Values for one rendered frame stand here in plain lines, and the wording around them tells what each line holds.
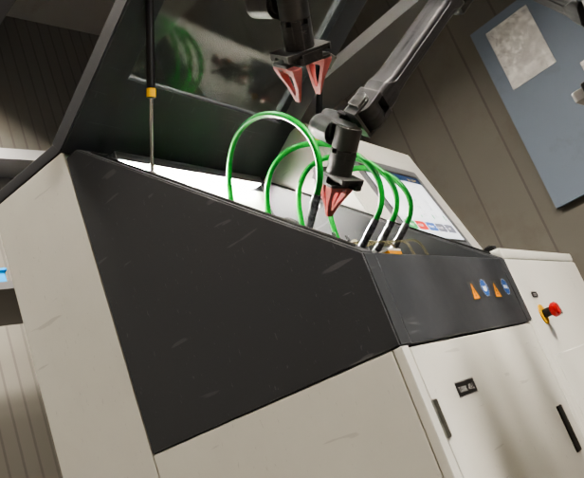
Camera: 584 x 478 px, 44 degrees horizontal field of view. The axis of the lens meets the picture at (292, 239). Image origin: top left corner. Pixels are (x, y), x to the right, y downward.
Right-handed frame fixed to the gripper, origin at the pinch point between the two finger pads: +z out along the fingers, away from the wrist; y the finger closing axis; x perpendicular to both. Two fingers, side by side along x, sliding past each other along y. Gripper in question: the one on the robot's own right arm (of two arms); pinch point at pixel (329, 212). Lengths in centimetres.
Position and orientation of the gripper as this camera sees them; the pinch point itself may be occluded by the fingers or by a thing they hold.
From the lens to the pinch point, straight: 159.7
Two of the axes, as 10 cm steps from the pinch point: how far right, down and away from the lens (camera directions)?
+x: -7.5, 0.6, -6.6
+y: -6.3, -3.7, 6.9
